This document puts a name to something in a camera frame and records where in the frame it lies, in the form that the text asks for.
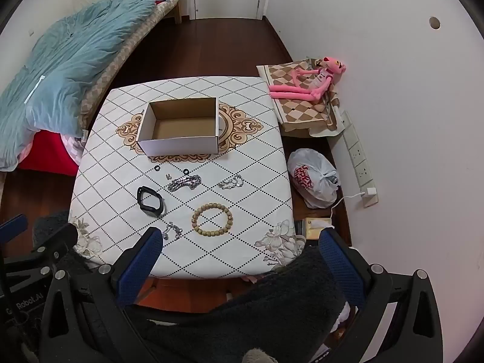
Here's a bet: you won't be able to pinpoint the white plastic bag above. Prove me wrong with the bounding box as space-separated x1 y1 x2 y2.
286 148 340 209

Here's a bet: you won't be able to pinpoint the table with diamond-print tablecloth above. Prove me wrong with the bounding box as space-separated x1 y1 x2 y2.
70 76 307 278

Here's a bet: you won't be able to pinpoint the white fuzzy cloth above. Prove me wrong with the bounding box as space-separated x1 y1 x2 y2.
333 300 350 329

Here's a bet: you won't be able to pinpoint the yellow box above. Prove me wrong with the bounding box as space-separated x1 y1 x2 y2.
304 217 335 240

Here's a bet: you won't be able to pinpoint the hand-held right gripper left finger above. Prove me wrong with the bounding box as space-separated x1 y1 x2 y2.
38 227 164 363

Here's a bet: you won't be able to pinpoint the fine silver chain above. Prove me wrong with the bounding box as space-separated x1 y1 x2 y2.
162 222 183 240

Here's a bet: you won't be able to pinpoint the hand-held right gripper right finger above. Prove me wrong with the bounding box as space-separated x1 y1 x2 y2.
319 229 444 363

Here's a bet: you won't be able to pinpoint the cardboard box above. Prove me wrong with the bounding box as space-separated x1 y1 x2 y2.
137 97 220 157

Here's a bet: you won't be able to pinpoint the thin silver bracelet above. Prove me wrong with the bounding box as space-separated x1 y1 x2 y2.
217 176 246 190

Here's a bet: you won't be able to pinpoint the light blue duvet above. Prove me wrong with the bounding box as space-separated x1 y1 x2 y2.
0 0 182 171

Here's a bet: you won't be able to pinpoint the pink plush toy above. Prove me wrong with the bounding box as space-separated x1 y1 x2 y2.
268 56 348 102

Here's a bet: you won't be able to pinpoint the row of wall sockets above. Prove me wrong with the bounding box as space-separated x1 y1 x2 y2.
340 110 379 208

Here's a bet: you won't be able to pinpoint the black smart band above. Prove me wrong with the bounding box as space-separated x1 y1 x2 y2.
137 186 166 218

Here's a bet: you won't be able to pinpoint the wooden bead bracelet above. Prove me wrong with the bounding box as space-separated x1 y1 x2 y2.
191 203 232 236

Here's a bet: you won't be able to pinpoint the silver metal clips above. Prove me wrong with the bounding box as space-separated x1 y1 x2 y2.
167 175 203 193

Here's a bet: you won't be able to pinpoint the red cloth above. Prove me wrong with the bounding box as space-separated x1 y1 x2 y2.
17 129 82 176

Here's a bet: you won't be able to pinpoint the white charger cable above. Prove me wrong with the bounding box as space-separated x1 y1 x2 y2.
329 193 365 225

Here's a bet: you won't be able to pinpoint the bed with checkered mattress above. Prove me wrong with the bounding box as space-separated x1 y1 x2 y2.
77 0 182 137

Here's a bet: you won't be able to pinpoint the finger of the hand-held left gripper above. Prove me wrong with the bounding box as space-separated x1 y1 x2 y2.
8 223 79 278
0 214 28 243

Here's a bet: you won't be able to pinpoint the pink checkered sheet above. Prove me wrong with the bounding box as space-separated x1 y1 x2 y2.
60 132 86 163

